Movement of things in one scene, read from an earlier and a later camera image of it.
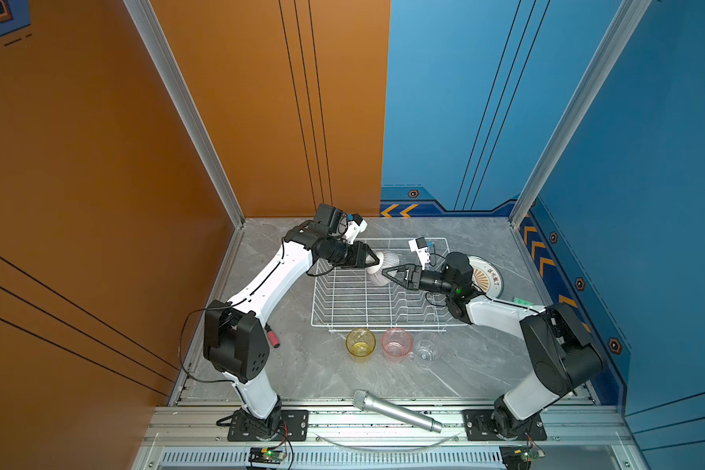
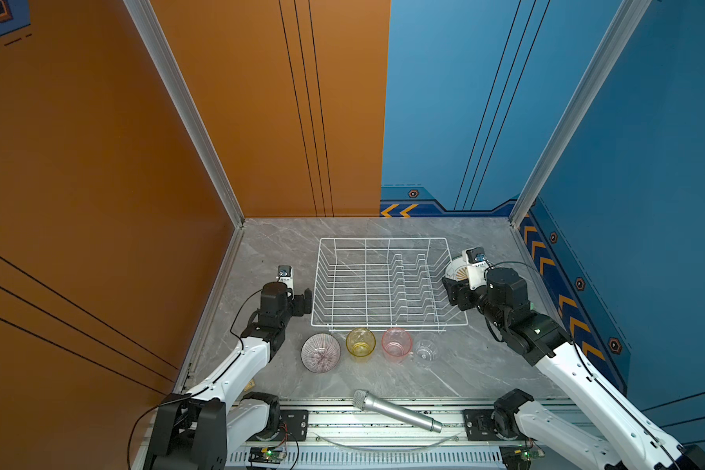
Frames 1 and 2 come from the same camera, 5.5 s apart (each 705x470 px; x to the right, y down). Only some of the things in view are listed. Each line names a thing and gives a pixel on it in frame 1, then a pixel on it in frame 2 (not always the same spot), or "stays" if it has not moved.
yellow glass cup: x=360 y=343 stays
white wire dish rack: x=348 y=299 stays
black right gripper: x=414 y=283 -> x=458 y=290
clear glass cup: x=426 y=349 stays
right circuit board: x=519 y=457 stays
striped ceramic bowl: x=386 y=261 -> x=320 y=352
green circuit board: x=267 y=455 stays
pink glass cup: x=397 y=343 stays
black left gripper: x=358 y=258 -> x=301 y=300
